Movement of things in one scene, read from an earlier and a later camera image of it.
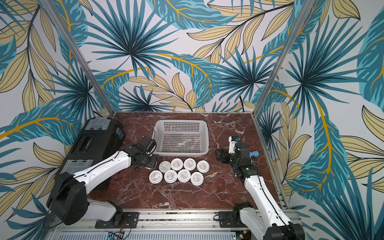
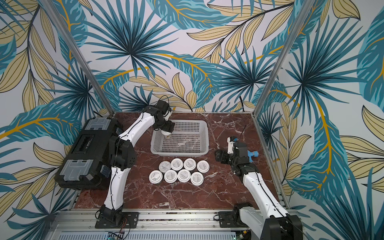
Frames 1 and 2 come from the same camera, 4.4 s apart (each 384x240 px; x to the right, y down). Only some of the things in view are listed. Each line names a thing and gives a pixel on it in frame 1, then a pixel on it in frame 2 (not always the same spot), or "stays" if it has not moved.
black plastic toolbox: [97, 138] stays
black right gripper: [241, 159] stays
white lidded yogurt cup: [197, 178] stays
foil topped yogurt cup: [164, 166] stays
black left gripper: [153, 163] to [167, 127]
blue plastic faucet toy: [256, 154] stays
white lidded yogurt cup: [176, 164] stays
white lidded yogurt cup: [170, 176] to [155, 177]
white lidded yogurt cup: [155, 176] to [167, 134]
